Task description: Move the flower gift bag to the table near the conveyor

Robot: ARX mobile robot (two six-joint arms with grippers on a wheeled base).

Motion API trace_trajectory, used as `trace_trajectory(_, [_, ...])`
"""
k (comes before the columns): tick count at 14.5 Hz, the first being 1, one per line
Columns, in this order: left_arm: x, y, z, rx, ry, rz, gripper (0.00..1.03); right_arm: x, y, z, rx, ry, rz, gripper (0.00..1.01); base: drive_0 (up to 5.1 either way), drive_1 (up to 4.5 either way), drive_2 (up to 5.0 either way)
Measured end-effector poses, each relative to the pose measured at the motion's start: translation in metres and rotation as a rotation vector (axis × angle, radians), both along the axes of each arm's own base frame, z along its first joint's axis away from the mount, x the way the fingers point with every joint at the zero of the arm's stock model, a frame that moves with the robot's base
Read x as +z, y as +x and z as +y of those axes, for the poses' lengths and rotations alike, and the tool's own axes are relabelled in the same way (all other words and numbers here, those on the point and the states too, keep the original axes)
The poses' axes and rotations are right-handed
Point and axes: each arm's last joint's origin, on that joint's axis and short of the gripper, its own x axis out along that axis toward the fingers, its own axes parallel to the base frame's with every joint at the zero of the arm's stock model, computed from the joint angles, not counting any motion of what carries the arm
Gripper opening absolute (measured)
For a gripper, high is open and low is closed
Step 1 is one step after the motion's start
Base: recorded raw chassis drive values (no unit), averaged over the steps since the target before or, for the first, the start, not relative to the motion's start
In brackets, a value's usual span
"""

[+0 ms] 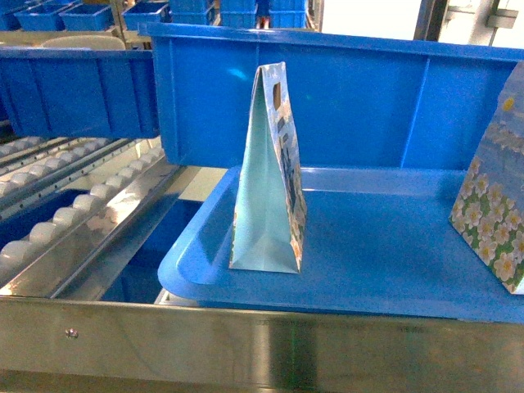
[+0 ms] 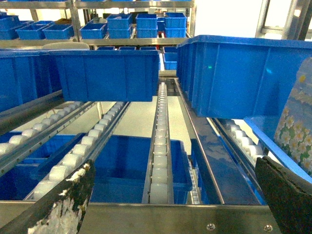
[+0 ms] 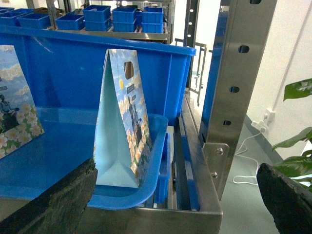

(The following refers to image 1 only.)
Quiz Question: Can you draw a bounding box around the flower gift bag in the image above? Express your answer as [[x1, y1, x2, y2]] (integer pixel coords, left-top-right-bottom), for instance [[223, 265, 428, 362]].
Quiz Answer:
[[229, 62, 307, 273], [449, 61, 523, 295]]

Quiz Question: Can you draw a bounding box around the blue plastic tray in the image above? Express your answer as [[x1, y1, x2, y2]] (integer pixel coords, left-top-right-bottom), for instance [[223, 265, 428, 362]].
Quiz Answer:
[[158, 167, 523, 323]]

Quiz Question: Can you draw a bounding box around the white roller conveyor track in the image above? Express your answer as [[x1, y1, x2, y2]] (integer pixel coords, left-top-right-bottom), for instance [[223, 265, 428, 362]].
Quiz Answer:
[[1, 146, 164, 280]]

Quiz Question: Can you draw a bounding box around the blue bin on left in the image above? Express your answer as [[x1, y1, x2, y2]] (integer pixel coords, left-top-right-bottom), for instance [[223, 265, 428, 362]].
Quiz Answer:
[[1, 47, 160, 139]]

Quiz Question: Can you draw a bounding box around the steel front shelf rail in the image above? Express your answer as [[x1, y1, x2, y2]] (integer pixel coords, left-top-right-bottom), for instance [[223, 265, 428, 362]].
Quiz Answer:
[[1, 297, 523, 392]]

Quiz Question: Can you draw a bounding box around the large blue bin behind tray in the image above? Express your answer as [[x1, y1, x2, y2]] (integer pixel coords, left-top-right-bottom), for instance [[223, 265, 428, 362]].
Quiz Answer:
[[139, 23, 523, 170]]

